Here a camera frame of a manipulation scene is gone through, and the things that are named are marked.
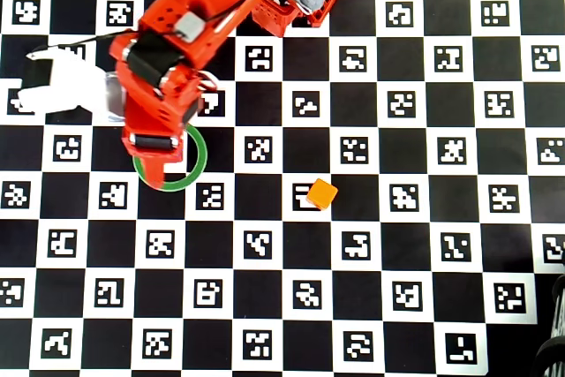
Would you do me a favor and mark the orange cube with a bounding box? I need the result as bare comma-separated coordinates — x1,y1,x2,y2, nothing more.
305,177,340,211

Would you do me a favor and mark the white gripper camera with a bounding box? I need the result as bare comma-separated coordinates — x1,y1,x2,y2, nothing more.
8,45,129,124

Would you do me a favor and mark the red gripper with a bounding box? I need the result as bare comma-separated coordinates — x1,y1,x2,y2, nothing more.
115,63,204,189

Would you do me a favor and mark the black white marker mat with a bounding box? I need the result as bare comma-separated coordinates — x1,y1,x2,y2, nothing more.
0,0,565,373

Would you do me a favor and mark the green ring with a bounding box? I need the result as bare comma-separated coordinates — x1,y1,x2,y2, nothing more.
132,124,208,192

